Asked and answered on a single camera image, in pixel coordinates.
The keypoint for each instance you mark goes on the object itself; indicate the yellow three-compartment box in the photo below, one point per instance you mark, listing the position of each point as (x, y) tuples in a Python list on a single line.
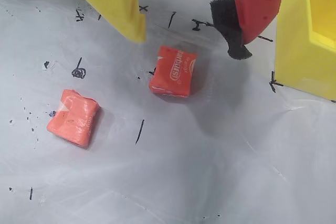
[(294, 51)]

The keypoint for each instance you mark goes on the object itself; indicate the orange wrapped candy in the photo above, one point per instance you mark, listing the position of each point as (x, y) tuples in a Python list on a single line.
[(73, 119), (173, 72)]

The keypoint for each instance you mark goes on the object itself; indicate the white tablecloth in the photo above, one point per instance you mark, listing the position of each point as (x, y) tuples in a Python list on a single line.
[(183, 169)]

